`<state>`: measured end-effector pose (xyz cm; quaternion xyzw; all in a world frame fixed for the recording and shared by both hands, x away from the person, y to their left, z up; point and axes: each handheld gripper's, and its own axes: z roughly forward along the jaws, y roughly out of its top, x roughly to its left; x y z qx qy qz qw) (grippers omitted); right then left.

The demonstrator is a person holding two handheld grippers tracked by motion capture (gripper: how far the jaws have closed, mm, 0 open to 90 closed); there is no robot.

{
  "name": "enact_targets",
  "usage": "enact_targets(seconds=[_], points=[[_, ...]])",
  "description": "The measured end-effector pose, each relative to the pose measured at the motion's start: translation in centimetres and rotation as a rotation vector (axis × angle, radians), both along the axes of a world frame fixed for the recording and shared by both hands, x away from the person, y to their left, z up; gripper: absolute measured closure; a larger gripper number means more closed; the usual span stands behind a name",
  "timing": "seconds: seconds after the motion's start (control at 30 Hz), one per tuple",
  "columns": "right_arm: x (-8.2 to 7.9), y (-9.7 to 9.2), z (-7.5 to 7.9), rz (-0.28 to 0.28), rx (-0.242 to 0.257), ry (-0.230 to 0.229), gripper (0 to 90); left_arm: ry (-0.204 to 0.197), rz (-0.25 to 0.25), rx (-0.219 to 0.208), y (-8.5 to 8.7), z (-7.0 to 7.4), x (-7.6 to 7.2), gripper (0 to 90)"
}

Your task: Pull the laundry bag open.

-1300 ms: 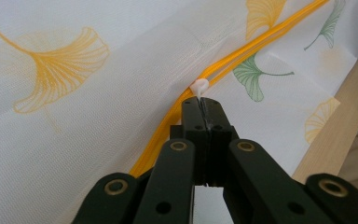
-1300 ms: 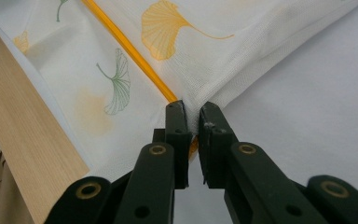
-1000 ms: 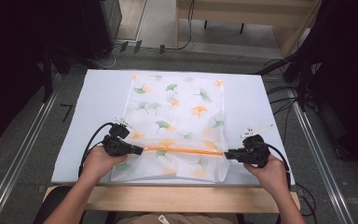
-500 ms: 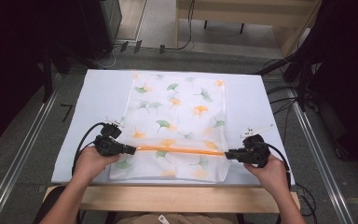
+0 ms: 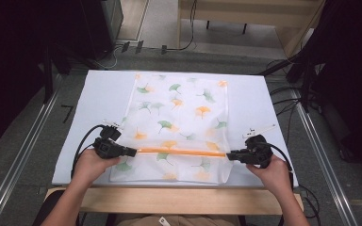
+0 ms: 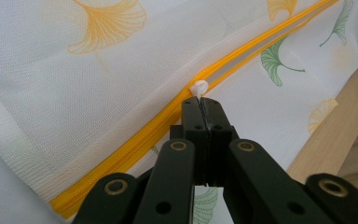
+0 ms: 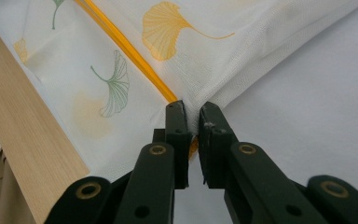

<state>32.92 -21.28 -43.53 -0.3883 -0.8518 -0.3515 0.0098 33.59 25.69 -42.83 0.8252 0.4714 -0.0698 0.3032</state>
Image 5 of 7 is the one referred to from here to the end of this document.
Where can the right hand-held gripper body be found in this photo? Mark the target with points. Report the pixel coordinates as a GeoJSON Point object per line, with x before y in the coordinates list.
{"type": "Point", "coordinates": [259, 150]}

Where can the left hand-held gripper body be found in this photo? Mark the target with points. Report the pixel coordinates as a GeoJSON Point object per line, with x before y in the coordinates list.
{"type": "Point", "coordinates": [106, 146]}

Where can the leaf print mesh zipper bag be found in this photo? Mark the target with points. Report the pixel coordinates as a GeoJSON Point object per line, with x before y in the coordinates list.
{"type": "Point", "coordinates": [176, 119]}

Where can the person's left hand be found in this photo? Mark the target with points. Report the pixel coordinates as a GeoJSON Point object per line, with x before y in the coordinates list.
{"type": "Point", "coordinates": [91, 164]}

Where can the person's right hand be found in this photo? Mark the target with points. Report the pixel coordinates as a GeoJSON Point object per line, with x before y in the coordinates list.
{"type": "Point", "coordinates": [275, 177]}

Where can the white table board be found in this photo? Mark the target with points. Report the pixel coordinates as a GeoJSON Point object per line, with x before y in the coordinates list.
{"type": "Point", "coordinates": [251, 103]}

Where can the wooden table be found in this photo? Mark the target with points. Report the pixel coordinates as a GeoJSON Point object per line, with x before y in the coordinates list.
{"type": "Point", "coordinates": [176, 201]}

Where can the white clothing tag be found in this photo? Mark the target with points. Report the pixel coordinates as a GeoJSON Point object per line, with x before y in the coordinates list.
{"type": "Point", "coordinates": [164, 221]}

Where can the black metal stand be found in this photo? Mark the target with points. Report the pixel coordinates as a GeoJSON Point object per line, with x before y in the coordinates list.
{"type": "Point", "coordinates": [304, 81]}
{"type": "Point", "coordinates": [48, 72]}

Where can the black cabinet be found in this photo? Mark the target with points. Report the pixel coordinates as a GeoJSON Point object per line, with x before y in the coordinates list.
{"type": "Point", "coordinates": [106, 25]}

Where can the light wooden bench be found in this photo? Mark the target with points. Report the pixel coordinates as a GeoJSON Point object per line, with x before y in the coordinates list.
{"type": "Point", "coordinates": [264, 12]}

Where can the aluminium floor rail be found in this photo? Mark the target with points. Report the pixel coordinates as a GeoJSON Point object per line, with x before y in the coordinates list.
{"type": "Point", "coordinates": [19, 157]}
{"type": "Point", "coordinates": [323, 157]}

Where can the small black floor bracket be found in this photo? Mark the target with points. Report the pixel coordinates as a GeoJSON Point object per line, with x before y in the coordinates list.
{"type": "Point", "coordinates": [139, 46]}
{"type": "Point", "coordinates": [125, 46]}

